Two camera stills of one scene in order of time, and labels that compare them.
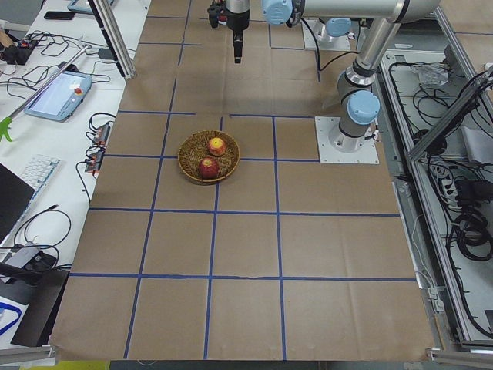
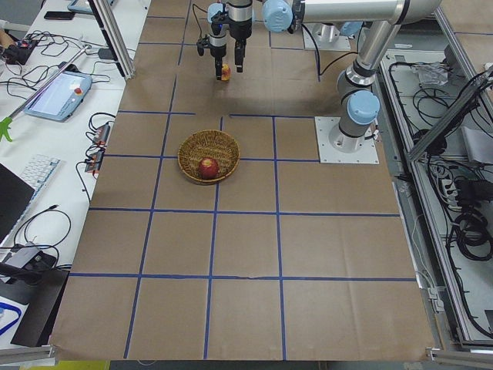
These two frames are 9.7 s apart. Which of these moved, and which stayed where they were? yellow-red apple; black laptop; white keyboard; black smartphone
Moved: yellow-red apple
Stayed: black smartphone; white keyboard; black laptop
